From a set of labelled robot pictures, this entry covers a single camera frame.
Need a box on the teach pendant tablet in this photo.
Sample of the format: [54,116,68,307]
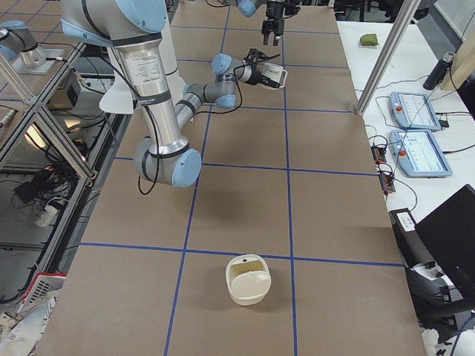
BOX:
[389,129,453,178]
[390,92,442,131]

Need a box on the green cloth pouch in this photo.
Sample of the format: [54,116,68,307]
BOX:
[360,33,379,47]

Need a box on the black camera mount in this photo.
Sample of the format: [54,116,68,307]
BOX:
[243,48,280,65]

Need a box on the far teach pendant tablet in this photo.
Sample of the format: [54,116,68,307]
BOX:
[390,92,442,131]

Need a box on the near teach pendant tablet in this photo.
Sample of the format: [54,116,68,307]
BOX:
[389,129,453,178]

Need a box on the black water bottle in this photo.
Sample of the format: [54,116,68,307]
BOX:
[422,51,456,90]

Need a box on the black laptop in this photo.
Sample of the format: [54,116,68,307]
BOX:
[416,184,474,296]

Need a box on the white ceramic mug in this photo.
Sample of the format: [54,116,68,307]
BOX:
[261,63,288,89]

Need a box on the aluminium frame post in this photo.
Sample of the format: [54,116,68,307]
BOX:
[355,0,421,116]

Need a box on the cream plastic basket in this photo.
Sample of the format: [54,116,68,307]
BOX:
[225,254,272,306]

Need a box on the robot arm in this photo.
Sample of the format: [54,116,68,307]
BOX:
[206,0,301,47]
[61,1,280,188]

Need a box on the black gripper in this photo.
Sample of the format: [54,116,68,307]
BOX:
[240,65,280,90]
[261,0,301,47]

